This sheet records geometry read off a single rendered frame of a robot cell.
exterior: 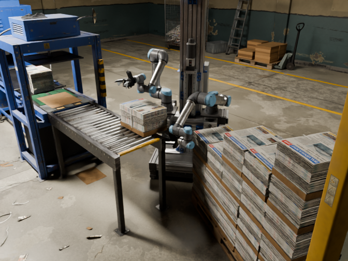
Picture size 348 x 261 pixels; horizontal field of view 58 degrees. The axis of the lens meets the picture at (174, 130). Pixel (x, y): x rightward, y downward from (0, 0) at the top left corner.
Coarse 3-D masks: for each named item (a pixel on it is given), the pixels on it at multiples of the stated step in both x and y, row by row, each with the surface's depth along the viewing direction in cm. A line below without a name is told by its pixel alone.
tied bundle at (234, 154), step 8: (224, 136) 239; (280, 136) 234; (224, 144) 242; (232, 144) 230; (272, 144) 223; (224, 152) 243; (232, 152) 232; (240, 152) 221; (232, 160) 233; (240, 160) 223; (240, 168) 224
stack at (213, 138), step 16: (208, 128) 301; (224, 128) 301; (208, 144) 272; (192, 160) 310; (208, 160) 275; (208, 176) 278; (224, 176) 250; (192, 192) 325; (224, 192) 253; (240, 192) 229; (208, 208) 290; (224, 208) 258; (240, 208) 232; (256, 208) 211; (208, 224) 298; (224, 224) 262; (240, 224) 235; (224, 240) 267; (240, 240) 240; (256, 240) 217; (256, 256) 220
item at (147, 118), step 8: (136, 112) 286; (144, 112) 284; (152, 112) 286; (160, 112) 293; (136, 120) 290; (144, 120) 282; (152, 120) 289; (160, 120) 296; (136, 128) 294; (144, 128) 285; (152, 128) 292
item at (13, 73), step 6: (0, 72) 495; (12, 72) 495; (12, 78) 466; (0, 84) 464; (12, 84) 438; (18, 84) 438; (54, 84) 438; (60, 84) 441; (18, 90) 416; (54, 90) 419; (18, 96) 395; (18, 102) 402
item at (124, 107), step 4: (132, 100) 313; (136, 100) 313; (140, 100) 313; (144, 100) 313; (148, 100) 314; (120, 104) 304; (124, 104) 303; (128, 104) 303; (132, 104) 303; (136, 104) 304; (140, 104) 304; (120, 108) 305; (124, 108) 300; (128, 108) 294; (124, 112) 302; (128, 112) 296; (124, 116) 304; (128, 116) 298; (124, 120) 306; (128, 120) 300; (128, 124) 302
